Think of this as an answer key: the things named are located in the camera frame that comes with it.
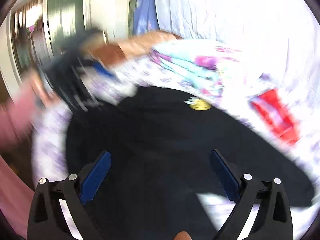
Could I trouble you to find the black pants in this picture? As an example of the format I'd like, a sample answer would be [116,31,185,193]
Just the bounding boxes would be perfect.
[66,87,314,239]

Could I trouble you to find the pink sleeved forearm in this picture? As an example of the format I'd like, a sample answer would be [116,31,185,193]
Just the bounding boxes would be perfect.
[1,87,36,239]

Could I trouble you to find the person right hand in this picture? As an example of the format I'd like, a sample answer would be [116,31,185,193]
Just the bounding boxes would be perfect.
[174,231,192,240]

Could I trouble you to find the brown orange pillow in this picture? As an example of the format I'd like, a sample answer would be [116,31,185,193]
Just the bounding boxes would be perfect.
[80,30,181,68]

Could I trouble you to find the blue patterned cloth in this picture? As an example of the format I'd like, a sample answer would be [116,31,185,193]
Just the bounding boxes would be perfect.
[133,0,159,35]

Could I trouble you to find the red folded garment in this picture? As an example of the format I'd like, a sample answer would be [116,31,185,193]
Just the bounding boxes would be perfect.
[249,88,300,146]

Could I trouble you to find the purple floral bed sheet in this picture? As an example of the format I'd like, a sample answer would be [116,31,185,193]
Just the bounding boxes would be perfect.
[31,38,320,240]

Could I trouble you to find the folded colourful floral quilt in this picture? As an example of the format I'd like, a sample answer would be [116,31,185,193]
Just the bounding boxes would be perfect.
[150,39,240,97]

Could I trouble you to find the window with white frame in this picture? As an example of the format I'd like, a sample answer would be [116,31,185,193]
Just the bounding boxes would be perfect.
[1,0,132,97]

